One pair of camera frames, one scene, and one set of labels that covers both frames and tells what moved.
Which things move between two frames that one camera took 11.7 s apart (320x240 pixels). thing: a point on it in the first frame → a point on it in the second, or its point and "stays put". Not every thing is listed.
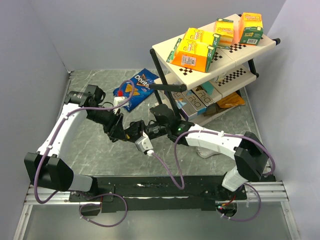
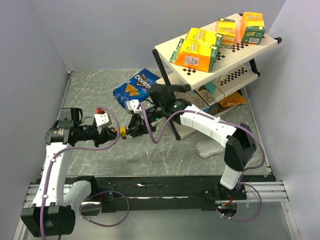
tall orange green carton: x=251 y=28 stays put
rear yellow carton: x=202 y=37 stays put
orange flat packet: x=233 y=99 stays put
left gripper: x=118 y=132 → x=104 y=135
